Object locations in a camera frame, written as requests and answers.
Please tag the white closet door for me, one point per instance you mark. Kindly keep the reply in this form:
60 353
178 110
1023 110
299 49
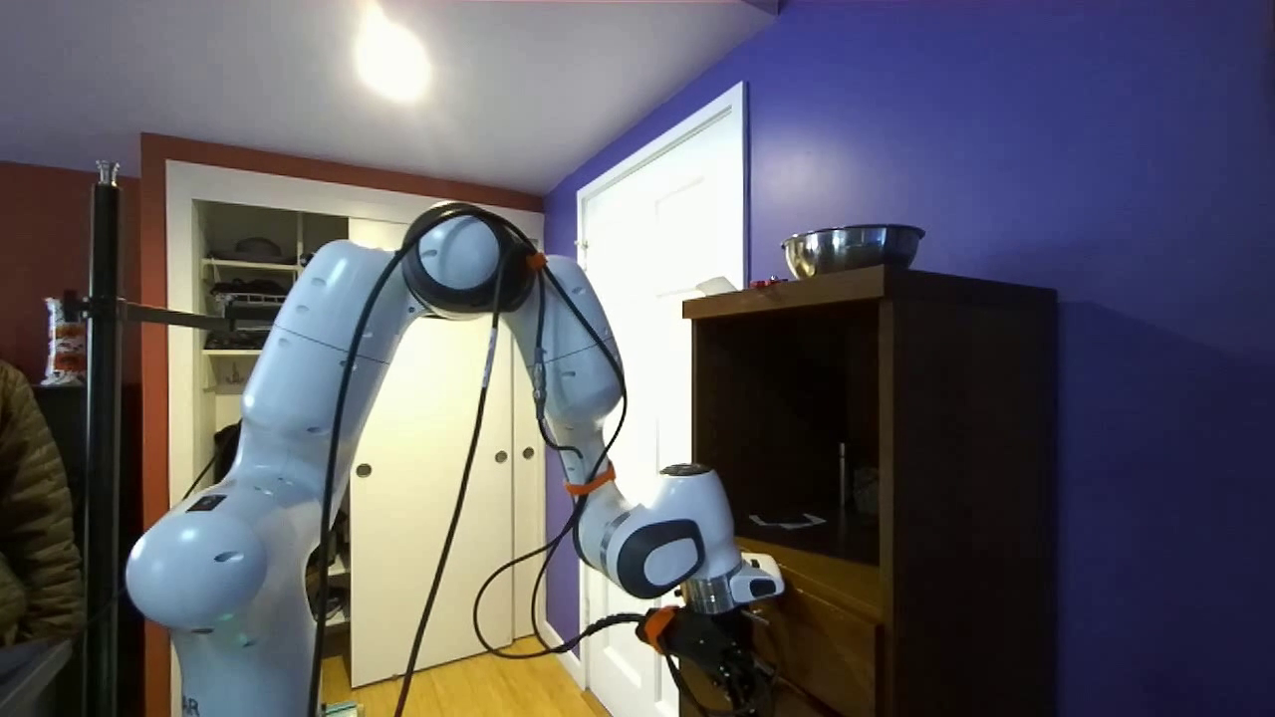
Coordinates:
529 504
424 530

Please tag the flat white object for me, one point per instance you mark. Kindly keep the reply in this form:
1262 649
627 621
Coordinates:
788 519

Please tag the white closet shelves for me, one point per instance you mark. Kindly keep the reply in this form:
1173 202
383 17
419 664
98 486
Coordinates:
246 284

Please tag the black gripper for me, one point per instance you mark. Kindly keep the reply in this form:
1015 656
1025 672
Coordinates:
717 641

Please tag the thin metal rod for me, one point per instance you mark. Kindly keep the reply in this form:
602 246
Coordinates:
844 493

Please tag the red white bag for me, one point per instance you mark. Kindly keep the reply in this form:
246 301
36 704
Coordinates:
60 345

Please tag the shiny metal bowl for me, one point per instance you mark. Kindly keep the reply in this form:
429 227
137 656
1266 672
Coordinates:
852 247

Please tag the white panelled door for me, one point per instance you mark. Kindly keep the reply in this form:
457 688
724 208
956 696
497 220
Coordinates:
663 333

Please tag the person in olive jacket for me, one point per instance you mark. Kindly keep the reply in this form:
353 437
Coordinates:
35 519

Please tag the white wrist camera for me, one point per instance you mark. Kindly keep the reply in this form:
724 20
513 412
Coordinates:
741 584

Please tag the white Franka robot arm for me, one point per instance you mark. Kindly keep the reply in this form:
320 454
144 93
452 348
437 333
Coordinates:
303 401

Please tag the dark wooden drawer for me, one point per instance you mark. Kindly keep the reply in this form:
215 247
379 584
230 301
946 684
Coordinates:
838 658

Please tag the black tripod pole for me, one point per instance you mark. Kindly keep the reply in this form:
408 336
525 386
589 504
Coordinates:
104 465

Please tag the dark brown wooden cabinet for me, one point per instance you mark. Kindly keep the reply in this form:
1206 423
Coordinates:
968 504

